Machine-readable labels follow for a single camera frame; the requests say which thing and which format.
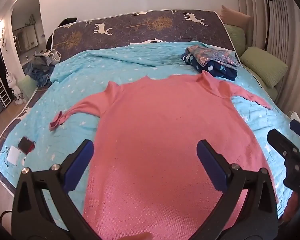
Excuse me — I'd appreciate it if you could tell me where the white cat figurine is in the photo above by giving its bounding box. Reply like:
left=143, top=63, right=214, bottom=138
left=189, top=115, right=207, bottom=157
left=5, top=71, right=24, bottom=105

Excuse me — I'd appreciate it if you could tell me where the pile of denim clothes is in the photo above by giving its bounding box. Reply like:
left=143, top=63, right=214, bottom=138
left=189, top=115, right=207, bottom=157
left=25, top=51, right=57, bottom=88

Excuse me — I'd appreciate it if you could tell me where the white card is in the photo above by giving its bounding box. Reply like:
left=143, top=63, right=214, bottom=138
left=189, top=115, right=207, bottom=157
left=7, top=146, right=21, bottom=166

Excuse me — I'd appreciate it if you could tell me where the pink pillow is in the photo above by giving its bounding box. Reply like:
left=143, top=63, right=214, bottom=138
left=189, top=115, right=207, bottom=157
left=220, top=4, right=251, bottom=29

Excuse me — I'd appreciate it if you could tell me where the deer print mattress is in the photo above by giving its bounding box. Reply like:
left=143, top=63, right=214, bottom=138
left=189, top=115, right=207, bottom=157
left=0, top=8, right=280, bottom=195

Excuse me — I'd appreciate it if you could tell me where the pink sweater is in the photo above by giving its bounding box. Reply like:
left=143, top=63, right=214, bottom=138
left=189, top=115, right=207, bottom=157
left=49, top=70, right=278, bottom=240

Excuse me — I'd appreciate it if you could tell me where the folded floral cloth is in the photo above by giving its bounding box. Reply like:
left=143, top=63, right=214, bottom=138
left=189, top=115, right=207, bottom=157
left=186, top=45, right=240, bottom=70

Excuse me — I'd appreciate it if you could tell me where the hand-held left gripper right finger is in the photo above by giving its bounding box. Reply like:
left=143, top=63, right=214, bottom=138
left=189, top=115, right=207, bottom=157
left=196, top=139, right=278, bottom=240

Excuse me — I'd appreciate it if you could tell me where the white pleated curtain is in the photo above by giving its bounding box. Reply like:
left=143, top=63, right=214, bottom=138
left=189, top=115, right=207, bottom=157
left=236, top=0, right=300, bottom=120

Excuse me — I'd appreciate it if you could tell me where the folded navy moon print cloth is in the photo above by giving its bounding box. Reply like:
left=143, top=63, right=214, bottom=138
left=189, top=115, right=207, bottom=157
left=181, top=49, right=238, bottom=82

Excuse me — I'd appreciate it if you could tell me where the white strap bag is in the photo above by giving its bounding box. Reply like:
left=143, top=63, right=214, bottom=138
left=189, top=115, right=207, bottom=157
left=44, top=49, right=61, bottom=62

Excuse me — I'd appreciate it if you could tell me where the person's left hand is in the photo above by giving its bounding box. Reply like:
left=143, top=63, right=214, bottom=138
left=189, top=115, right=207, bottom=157
left=120, top=232, right=152, bottom=240

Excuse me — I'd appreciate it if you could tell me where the person's pink clothing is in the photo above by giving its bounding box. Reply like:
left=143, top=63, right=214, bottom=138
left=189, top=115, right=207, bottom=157
left=281, top=191, right=300, bottom=222

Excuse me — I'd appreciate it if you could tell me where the large green pillow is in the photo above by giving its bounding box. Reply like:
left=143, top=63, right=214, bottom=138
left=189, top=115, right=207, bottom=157
left=240, top=46, right=288, bottom=88

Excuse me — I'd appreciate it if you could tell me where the light blue star blanket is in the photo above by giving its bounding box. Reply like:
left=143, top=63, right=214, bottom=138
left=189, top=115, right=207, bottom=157
left=0, top=41, right=300, bottom=220

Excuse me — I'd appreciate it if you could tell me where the small green pillow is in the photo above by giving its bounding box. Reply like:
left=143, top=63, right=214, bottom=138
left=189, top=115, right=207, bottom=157
left=224, top=24, right=247, bottom=57

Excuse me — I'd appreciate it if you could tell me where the white shelf rack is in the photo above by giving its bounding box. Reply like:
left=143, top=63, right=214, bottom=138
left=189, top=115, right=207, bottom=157
left=0, top=76, right=12, bottom=107

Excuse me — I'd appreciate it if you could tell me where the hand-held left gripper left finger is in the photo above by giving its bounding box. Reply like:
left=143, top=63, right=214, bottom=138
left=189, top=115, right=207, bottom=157
left=12, top=139, right=108, bottom=240

